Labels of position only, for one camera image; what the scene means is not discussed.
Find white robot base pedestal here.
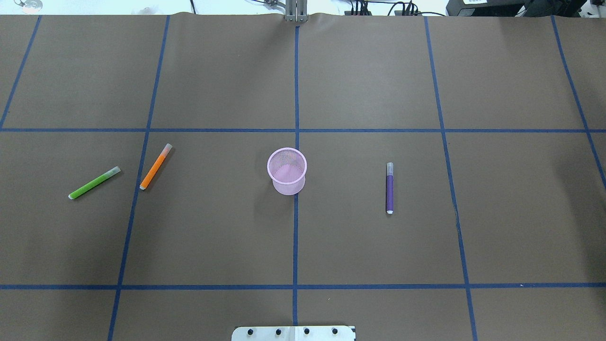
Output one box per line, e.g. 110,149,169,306
231,325,356,341

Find green highlighter pen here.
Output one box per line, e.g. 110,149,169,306
68,166,121,199

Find black equipment box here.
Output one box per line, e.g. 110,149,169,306
446,0,587,18

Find pink mesh pen holder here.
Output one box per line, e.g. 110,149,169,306
267,147,307,196

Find purple highlighter pen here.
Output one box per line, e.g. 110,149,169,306
385,162,394,215

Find orange highlighter pen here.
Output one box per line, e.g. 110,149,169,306
139,143,173,190

